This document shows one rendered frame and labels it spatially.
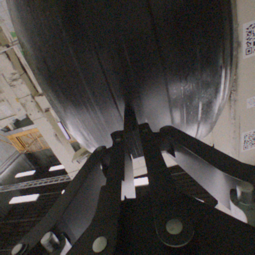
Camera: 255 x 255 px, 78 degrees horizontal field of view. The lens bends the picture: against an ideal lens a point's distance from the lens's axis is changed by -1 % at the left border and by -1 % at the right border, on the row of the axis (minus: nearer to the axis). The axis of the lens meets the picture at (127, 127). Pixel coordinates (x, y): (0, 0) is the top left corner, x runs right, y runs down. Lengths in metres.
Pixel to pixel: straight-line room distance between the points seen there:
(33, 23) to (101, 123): 0.14
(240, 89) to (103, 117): 0.39
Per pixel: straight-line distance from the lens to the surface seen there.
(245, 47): 0.49
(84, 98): 0.21
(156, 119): 0.23
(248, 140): 0.61
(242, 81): 0.51
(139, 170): 0.90
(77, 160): 1.04
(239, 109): 0.53
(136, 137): 0.15
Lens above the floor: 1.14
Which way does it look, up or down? 27 degrees up
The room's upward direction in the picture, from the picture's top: 160 degrees clockwise
